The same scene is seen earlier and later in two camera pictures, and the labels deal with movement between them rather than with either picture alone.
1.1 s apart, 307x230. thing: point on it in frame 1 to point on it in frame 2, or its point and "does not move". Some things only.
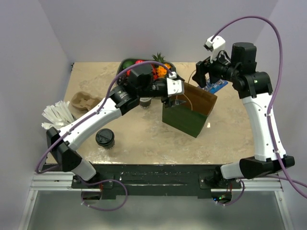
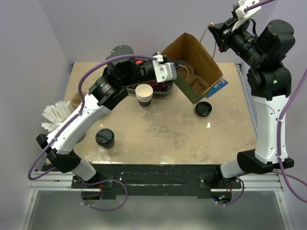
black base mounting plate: x=156 y=181 does not move
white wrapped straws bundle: x=60 y=115 does not move
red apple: x=139 y=61 does not move
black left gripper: x=169 y=103 to x=176 y=63
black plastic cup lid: x=104 y=137 does not move
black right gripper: x=203 y=67 to x=223 y=33
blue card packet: x=215 y=86 does not move
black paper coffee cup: x=108 y=147 does not move
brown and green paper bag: x=189 y=117 to x=196 y=70
